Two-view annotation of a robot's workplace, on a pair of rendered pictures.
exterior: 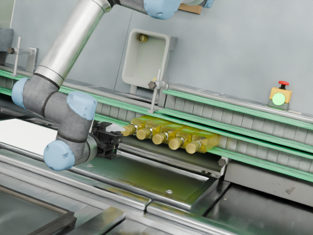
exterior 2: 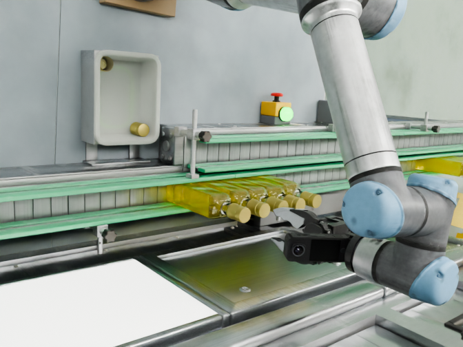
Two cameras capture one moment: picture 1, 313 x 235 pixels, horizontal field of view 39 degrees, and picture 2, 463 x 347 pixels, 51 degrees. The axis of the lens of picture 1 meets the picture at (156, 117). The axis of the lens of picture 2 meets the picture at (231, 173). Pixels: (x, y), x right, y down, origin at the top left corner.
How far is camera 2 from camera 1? 1.37 m
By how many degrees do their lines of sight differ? 58
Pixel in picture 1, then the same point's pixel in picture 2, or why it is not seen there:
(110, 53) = (32, 100)
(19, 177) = not seen: outside the picture
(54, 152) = (449, 278)
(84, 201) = (348, 332)
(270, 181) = not seen: hidden behind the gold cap
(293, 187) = not seen: hidden behind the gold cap
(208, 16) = (180, 20)
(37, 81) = (402, 180)
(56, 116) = (437, 223)
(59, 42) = (377, 102)
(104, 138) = (342, 231)
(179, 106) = (201, 155)
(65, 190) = (325, 337)
